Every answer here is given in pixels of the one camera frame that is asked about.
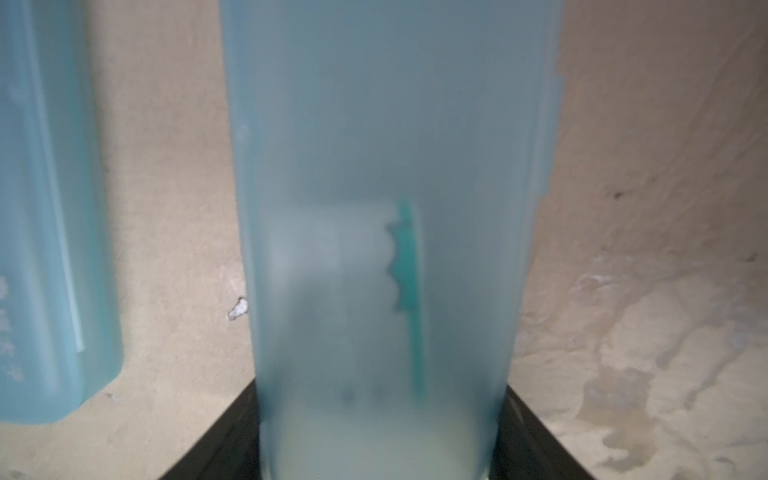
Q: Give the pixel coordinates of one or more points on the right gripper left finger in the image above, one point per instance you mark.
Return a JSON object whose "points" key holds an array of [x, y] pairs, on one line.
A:
{"points": [[229, 449]]}

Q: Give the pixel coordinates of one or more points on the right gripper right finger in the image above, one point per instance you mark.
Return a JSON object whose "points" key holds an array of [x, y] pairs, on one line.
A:
{"points": [[526, 449]]}

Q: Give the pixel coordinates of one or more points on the light blue pencil case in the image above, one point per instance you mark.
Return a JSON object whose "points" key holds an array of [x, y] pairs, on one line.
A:
{"points": [[389, 158], [60, 331]]}

